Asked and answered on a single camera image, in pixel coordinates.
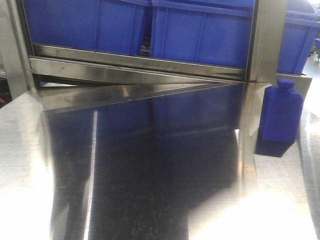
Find middle blue storage bin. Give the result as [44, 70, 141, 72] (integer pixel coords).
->
[150, 0, 254, 68]

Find left blue storage bin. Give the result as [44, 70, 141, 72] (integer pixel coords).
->
[23, 0, 151, 56]

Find stainless steel table rack frame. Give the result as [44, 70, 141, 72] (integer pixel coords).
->
[0, 0, 313, 115]

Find right stacked blue storage bin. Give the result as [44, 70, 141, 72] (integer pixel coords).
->
[277, 0, 320, 75]

